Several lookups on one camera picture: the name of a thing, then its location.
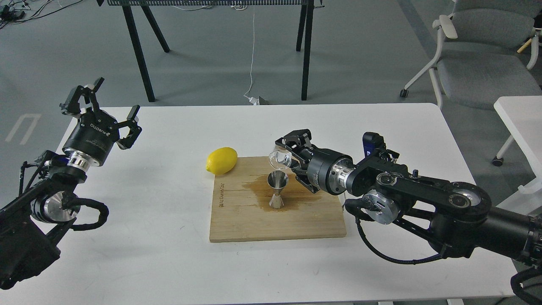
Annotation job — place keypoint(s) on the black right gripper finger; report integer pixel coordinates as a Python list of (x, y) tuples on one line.
[(302, 177), (298, 143)]

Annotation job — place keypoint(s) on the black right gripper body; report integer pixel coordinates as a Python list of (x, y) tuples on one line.
[(328, 170)]

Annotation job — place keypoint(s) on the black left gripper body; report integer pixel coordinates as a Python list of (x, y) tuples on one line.
[(94, 135)]

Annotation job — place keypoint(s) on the clear glass measuring cup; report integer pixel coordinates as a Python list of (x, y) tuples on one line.
[(280, 158)]

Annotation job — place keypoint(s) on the steel double jigger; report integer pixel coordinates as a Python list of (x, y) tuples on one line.
[(277, 180)]

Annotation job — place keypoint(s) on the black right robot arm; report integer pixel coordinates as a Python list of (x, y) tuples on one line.
[(454, 217)]

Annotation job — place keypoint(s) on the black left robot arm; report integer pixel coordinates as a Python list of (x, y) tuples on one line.
[(33, 224)]

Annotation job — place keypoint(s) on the white power adapter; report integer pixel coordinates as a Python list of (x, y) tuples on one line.
[(258, 101)]

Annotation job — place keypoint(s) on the bamboo cutting board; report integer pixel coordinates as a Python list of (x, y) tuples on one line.
[(241, 211)]

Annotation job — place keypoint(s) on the yellow lemon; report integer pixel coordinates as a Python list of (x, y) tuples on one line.
[(221, 160)]

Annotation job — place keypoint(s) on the grey office chair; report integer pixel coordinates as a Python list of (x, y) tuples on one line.
[(474, 63)]

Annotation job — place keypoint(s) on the black metal frame table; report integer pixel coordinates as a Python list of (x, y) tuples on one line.
[(197, 37)]

